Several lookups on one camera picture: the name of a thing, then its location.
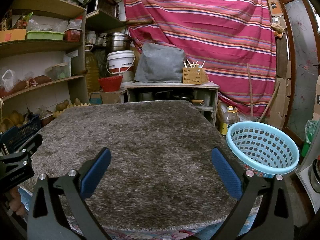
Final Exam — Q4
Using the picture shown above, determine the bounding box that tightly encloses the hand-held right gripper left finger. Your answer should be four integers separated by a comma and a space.
27, 147, 112, 240

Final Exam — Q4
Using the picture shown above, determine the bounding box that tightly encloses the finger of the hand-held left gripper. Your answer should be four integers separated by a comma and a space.
15, 133, 43, 157

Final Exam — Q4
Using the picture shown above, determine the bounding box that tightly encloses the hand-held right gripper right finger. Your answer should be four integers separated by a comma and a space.
211, 147, 295, 240

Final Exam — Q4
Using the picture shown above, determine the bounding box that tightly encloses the light blue plastic basket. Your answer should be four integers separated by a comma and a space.
226, 121, 300, 176

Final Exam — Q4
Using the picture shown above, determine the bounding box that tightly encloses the person's left hand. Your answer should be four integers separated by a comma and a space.
8, 187, 27, 217

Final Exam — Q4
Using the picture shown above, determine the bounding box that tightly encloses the blue plastic crate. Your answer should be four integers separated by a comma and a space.
0, 114, 42, 153

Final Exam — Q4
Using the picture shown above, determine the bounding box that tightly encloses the yellow net bag of potatoes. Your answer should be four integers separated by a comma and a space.
0, 110, 26, 133

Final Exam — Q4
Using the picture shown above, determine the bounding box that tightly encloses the large potato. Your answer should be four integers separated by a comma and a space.
55, 99, 69, 111

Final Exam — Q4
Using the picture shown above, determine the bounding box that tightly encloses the small oil bottle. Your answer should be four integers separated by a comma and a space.
220, 105, 241, 136

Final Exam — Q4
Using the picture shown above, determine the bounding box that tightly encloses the cardboard egg tray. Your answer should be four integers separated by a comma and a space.
52, 102, 91, 118

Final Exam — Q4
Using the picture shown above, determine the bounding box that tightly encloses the short sweet potato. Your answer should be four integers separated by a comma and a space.
12, 80, 29, 92

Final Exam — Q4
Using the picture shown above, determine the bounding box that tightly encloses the grey shaggy rug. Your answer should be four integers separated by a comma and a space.
19, 99, 253, 232

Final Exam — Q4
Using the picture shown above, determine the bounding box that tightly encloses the long sweet potato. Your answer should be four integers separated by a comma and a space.
32, 75, 53, 84

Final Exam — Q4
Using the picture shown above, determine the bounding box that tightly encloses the white plastic bag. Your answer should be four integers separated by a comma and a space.
2, 69, 17, 92

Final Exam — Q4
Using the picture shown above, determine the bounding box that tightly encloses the clear plastic container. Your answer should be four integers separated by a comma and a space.
45, 62, 71, 81

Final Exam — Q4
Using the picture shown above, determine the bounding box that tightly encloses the brown cardboard box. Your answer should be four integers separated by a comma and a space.
101, 90, 127, 104

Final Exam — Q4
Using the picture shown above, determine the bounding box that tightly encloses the white side cabinet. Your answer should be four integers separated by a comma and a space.
294, 120, 320, 221

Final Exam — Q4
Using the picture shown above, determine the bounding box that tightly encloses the straw broom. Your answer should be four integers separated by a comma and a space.
246, 63, 281, 123

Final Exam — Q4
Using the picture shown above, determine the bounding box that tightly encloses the black frying pan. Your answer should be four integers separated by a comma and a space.
172, 93, 206, 106

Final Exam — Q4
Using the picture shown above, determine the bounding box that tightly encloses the steel pot with red lid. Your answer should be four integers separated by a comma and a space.
308, 155, 320, 193

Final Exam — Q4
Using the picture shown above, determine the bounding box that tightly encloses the red woven basket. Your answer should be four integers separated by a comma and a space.
98, 75, 124, 93

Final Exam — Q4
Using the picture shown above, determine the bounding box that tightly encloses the steel cooking pot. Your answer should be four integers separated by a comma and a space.
137, 92, 154, 103

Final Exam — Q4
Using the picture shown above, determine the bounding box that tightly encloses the large yellow oil jug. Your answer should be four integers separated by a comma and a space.
84, 44, 101, 93

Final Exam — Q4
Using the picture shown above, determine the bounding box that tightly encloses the green plastic bag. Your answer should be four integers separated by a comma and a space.
301, 120, 320, 158

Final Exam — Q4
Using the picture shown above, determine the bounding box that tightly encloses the stack of flat cardboard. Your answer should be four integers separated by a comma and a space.
270, 60, 292, 131

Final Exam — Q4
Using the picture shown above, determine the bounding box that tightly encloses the wooden shelf unit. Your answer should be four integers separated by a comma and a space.
0, 0, 87, 136

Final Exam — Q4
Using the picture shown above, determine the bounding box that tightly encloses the bamboo chopstick holder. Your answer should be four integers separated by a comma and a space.
182, 67, 203, 84

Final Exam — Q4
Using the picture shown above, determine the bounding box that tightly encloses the low wooden cabinet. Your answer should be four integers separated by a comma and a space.
124, 81, 221, 128

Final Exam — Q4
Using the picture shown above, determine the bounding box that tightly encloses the green plastic tray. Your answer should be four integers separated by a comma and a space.
25, 30, 65, 41

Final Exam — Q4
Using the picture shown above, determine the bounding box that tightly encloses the yellow cardboard box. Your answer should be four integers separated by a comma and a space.
0, 28, 27, 43

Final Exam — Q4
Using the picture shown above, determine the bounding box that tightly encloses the bunch of chopsticks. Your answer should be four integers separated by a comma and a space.
183, 59, 206, 69

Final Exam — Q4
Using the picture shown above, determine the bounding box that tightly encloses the small red plastic basket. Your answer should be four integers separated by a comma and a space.
64, 29, 83, 42

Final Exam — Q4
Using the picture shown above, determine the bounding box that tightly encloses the white plastic bucket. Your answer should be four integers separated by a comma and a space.
106, 50, 136, 75

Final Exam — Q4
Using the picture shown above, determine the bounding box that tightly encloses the crumpled clear plastic bag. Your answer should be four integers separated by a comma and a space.
26, 19, 43, 32

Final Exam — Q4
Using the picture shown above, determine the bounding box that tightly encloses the open cardboard box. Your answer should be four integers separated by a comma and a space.
312, 75, 320, 121

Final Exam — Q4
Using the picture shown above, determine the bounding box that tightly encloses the red green snack packet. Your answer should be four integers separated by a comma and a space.
12, 12, 33, 31

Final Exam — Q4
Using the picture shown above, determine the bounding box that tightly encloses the brown snack packet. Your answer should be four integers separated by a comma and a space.
0, 10, 13, 31

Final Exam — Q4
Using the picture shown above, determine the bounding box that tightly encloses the grey fabric cover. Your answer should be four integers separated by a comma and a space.
134, 42, 187, 84

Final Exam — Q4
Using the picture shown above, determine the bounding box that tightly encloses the steel steamer pot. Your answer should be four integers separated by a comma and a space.
105, 32, 133, 53

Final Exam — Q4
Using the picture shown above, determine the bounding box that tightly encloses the narrow wooden shelf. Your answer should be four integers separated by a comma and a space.
85, 0, 127, 51

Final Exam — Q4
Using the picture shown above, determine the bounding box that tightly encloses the wooden framed door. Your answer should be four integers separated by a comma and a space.
277, 0, 320, 151

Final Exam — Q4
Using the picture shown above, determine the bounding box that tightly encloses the red striped cloth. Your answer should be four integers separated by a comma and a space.
122, 0, 278, 117

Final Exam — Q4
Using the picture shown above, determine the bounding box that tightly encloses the toaster oven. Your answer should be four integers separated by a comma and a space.
94, 0, 120, 19

